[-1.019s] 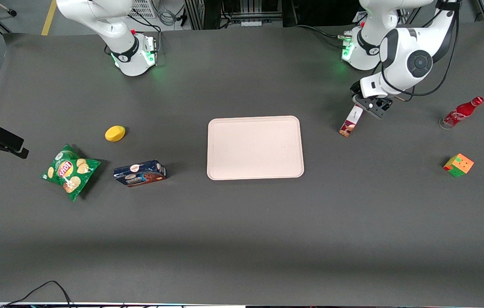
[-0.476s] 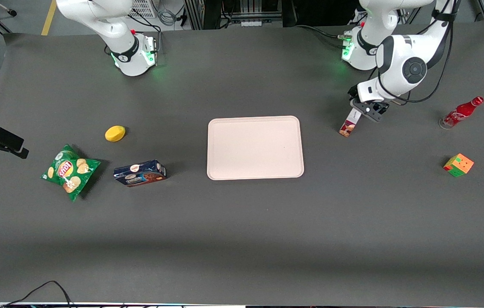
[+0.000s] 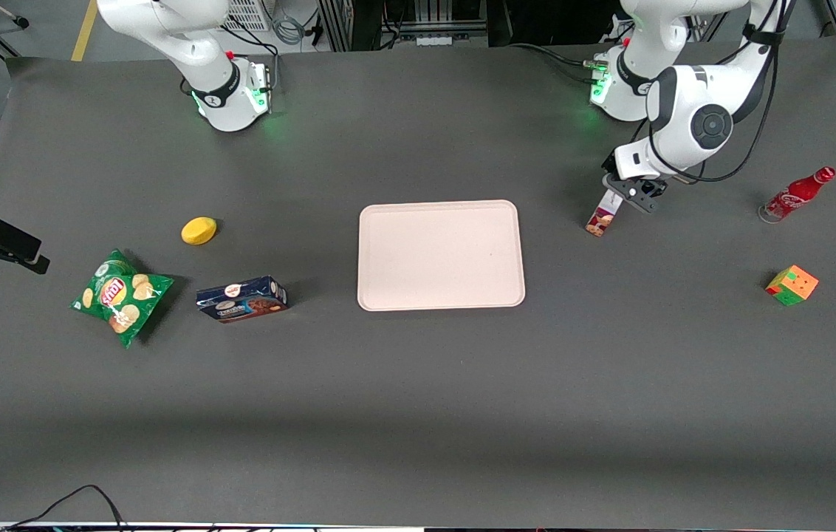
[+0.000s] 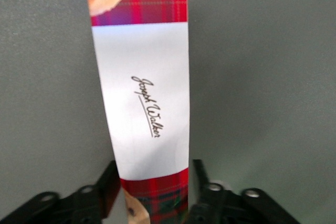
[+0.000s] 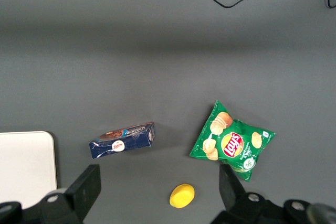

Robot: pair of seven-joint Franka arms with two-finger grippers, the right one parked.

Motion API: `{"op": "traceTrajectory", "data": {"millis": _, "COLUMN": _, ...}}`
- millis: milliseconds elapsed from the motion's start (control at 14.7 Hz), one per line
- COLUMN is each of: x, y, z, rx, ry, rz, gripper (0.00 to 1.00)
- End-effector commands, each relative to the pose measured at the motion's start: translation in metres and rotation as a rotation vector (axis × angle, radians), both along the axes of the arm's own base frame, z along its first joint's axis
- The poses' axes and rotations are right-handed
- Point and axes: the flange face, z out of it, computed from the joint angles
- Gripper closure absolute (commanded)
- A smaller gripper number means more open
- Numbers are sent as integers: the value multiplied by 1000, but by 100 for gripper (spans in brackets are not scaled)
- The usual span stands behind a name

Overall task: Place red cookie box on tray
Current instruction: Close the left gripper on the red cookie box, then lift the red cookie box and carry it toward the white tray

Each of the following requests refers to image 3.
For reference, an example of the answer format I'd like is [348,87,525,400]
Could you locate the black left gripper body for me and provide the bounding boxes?
[612,176,667,201]

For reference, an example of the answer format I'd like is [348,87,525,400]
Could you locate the red cookie box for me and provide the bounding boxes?
[585,189,626,238]

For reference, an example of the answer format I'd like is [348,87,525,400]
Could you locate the beige plastic tray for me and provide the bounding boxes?
[357,199,527,313]

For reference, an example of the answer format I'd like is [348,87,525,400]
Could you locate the dark blue cookie box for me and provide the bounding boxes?
[196,276,289,324]

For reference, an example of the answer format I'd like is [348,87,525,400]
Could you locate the white perforated box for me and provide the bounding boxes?
[222,0,275,33]

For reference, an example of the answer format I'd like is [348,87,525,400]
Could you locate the green chips bag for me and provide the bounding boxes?
[69,249,175,349]

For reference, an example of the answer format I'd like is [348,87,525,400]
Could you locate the red cola bottle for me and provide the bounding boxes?
[758,166,836,224]

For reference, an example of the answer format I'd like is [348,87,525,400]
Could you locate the colourful puzzle cube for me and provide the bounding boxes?
[764,265,820,307]

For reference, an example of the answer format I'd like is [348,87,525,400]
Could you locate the yellow lemon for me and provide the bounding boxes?
[181,216,218,246]

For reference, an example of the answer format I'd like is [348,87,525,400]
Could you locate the dark grey table mat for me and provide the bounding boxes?
[0,26,836,530]

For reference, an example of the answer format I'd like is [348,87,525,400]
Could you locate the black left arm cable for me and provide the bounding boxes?
[628,0,795,185]

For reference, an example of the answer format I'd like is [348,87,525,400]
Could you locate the black left arm base cables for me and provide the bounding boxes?
[510,42,611,83]

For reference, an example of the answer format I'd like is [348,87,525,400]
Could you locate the black arm base cables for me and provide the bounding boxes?
[510,42,611,83]
[220,15,280,78]

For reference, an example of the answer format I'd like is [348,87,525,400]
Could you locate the black cable at table edge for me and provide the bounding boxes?
[0,484,128,532]

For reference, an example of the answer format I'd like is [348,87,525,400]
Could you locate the black right arm base cables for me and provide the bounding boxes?
[220,15,280,78]

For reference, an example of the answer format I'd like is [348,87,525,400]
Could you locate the aluminium frame post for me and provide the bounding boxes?
[317,0,361,52]

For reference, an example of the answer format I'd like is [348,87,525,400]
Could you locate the grey coiled cable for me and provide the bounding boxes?
[270,0,309,47]

